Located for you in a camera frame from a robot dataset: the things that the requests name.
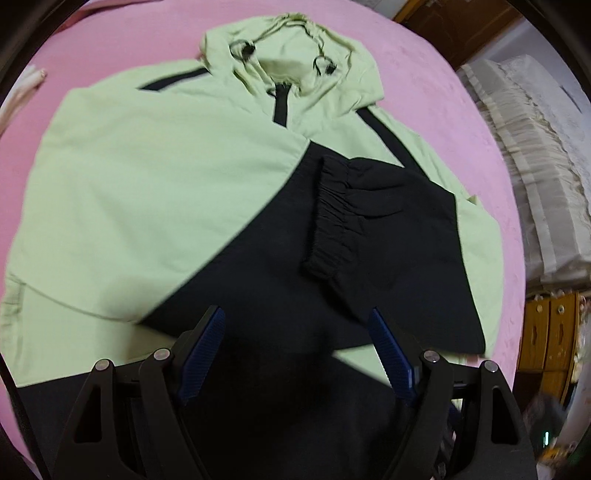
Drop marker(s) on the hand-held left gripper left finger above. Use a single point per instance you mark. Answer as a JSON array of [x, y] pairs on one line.
[[203, 355]]

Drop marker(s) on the white quilted blanket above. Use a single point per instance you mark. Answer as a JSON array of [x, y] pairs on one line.
[[531, 161]]

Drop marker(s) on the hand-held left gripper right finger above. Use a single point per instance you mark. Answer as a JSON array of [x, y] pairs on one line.
[[392, 355]]

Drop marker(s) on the yellow wooden cabinet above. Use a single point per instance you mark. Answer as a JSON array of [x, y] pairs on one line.
[[549, 332]]

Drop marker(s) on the pink bed sheet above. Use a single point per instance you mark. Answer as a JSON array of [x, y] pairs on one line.
[[415, 92]]

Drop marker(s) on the green and black hooded jacket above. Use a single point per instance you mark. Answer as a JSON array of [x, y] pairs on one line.
[[138, 184]]

